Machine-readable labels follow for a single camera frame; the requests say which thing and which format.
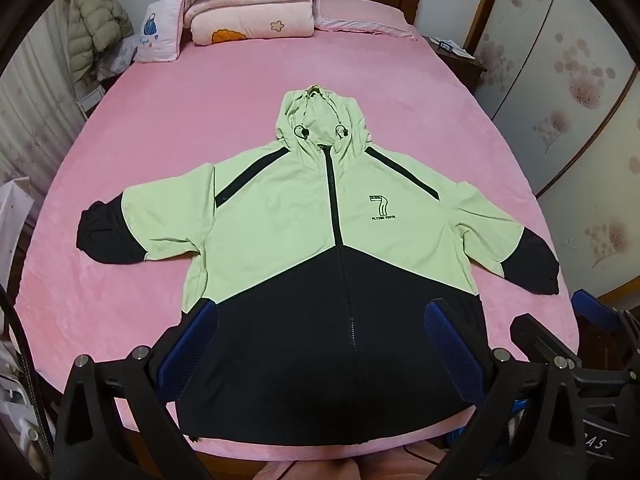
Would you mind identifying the green and black hooded jacket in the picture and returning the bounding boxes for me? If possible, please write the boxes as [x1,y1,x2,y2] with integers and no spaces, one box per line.
[76,87,559,446]

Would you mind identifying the white storage box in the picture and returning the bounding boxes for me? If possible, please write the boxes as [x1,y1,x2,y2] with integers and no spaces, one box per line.
[0,177,35,301]

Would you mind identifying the floral sliding wardrobe door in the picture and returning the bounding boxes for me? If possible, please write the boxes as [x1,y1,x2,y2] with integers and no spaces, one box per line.
[475,0,639,304]

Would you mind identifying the white floral curtain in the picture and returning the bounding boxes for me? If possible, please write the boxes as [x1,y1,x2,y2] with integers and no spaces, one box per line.
[1,0,86,202]

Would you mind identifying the brown wooden nightstand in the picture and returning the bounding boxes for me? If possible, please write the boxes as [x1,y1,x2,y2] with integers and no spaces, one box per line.
[425,37,487,93]

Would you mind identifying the pink bed sheet mattress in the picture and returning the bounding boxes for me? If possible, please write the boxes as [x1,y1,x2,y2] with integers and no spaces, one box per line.
[14,27,580,461]

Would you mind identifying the items on nightstand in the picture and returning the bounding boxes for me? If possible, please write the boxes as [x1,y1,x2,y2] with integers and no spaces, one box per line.
[427,37,474,60]

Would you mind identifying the white pillow with blue print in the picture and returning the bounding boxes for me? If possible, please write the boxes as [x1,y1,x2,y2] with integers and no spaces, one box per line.
[134,0,184,63]

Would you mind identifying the beige puffer coat hanging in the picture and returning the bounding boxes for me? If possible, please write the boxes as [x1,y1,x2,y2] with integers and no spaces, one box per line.
[65,0,134,84]

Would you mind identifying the folded pink cartoon quilt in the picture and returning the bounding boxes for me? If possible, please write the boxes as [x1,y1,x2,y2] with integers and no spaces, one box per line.
[190,1,314,46]

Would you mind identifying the flat pink pillow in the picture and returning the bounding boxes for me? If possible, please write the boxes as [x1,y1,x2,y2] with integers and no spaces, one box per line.
[314,0,416,40]

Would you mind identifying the black cable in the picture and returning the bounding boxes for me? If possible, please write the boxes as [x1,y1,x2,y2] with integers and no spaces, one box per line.
[0,284,56,480]

